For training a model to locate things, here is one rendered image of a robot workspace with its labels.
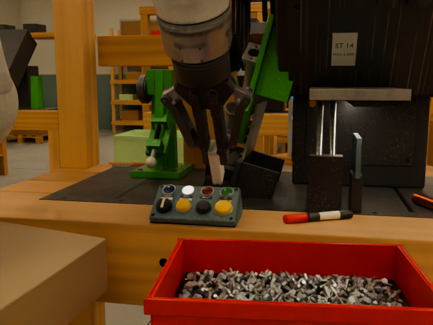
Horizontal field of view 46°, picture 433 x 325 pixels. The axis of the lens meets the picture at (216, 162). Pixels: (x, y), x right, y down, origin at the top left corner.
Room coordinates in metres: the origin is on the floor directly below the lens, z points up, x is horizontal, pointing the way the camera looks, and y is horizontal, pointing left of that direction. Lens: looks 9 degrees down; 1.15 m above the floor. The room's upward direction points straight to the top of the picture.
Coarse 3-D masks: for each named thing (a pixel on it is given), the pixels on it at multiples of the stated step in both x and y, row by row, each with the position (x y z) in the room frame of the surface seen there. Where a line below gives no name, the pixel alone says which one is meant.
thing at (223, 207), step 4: (224, 200) 0.86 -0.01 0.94; (216, 204) 0.85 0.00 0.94; (220, 204) 0.85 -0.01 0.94; (224, 204) 0.85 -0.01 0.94; (228, 204) 0.85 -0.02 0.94; (216, 208) 0.84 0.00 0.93; (220, 208) 0.84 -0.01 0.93; (224, 208) 0.84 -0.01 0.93; (228, 208) 0.84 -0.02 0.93; (216, 212) 0.84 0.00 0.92; (220, 212) 0.84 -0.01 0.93; (224, 212) 0.84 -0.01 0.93; (228, 212) 0.84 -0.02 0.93
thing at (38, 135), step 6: (12, 132) 9.33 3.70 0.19; (18, 132) 9.31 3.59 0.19; (24, 132) 9.27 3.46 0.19; (30, 132) 9.25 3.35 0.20; (36, 132) 9.23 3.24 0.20; (42, 132) 9.32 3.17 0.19; (6, 138) 9.38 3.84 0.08; (18, 138) 9.27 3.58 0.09; (24, 138) 9.34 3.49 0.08; (36, 138) 9.21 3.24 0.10; (42, 138) 9.26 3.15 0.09
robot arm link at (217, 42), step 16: (224, 16) 0.62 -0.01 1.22; (160, 32) 0.65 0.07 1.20; (176, 32) 0.62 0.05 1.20; (192, 32) 0.61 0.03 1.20; (208, 32) 0.62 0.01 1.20; (224, 32) 0.63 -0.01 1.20; (176, 48) 0.63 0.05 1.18; (192, 48) 0.63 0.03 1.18; (208, 48) 0.63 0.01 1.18; (224, 48) 0.64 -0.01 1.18
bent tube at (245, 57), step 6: (246, 48) 1.15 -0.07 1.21; (252, 48) 1.15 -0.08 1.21; (258, 48) 1.15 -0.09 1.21; (246, 54) 1.14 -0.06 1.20; (252, 54) 1.16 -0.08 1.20; (246, 60) 1.13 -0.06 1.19; (252, 60) 1.12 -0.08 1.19; (246, 66) 1.16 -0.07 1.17; (252, 66) 1.15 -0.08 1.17; (246, 72) 1.17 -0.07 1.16; (252, 72) 1.16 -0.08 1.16; (246, 78) 1.19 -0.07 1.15; (246, 84) 1.19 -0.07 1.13; (228, 150) 1.11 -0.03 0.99
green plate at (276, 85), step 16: (272, 16) 1.04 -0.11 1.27; (272, 32) 1.06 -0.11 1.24; (272, 48) 1.06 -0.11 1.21; (256, 64) 1.05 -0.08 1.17; (272, 64) 1.06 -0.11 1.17; (256, 80) 1.05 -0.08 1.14; (272, 80) 1.06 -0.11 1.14; (288, 80) 1.05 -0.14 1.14; (256, 96) 1.13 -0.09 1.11; (272, 96) 1.06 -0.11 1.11; (288, 96) 1.05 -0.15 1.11
